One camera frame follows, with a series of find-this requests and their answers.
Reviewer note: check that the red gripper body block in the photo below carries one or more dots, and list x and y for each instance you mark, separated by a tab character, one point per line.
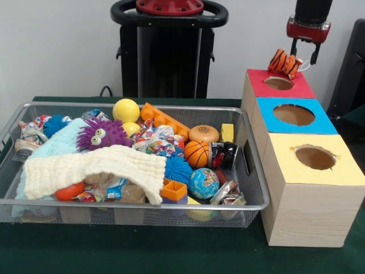
308	32

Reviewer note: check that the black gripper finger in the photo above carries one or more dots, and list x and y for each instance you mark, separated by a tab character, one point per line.
293	47
315	53

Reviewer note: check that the striped tiger toy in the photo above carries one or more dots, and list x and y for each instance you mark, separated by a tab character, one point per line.
282	63

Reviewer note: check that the cream waffle cloth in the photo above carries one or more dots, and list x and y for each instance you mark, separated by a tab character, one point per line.
85	165

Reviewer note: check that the wooden box with three holes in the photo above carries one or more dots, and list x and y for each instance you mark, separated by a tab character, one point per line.
308	188

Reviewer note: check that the shallow clear mesh bin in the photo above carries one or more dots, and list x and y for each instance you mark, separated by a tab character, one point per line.
251	200

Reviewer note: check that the black panel on stand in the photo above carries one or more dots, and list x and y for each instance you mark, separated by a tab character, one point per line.
351	74

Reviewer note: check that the tan orange ball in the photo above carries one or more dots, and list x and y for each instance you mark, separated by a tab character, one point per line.
204	134

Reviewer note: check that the orange basketball toy ball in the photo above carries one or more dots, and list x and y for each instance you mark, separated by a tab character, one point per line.
197	154

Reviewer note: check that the blue patterned ball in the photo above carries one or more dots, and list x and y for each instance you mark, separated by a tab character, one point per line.
204	184

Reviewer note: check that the large blue spiky ball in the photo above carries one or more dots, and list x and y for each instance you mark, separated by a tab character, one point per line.
178	170

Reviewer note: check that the plain yellow ball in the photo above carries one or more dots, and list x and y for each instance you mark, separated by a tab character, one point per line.
126	111

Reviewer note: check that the long orange building block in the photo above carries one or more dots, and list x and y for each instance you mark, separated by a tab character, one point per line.
173	191

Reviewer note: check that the purple spiky ball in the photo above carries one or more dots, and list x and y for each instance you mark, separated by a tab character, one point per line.
111	137

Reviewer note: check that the dark green table cloth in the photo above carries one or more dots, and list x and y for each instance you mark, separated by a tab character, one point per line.
171	251

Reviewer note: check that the light blue knitted cloth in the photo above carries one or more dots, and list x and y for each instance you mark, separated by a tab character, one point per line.
57	142

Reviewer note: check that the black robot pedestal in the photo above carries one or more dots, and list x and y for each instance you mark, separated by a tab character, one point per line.
159	63

